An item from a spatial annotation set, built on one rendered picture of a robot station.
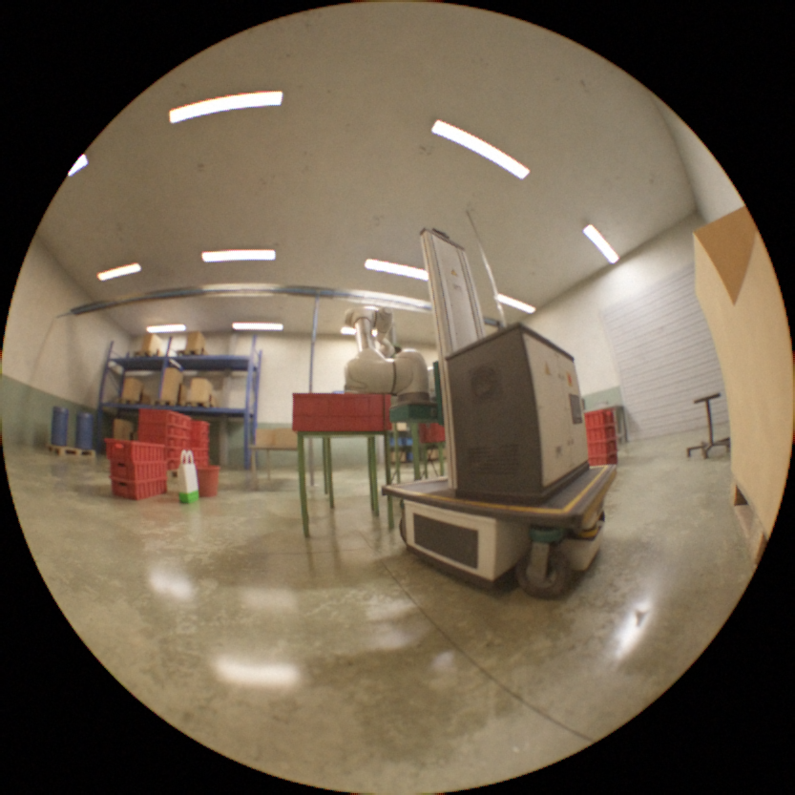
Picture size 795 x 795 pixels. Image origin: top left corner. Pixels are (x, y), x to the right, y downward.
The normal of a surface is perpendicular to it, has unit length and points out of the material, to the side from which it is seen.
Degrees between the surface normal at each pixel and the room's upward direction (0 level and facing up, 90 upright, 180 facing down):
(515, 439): 90
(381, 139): 180
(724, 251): 90
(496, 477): 90
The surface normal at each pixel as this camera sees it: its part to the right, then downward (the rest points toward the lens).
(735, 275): -0.91, -0.04
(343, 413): 0.33, -0.21
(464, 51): 0.06, 0.98
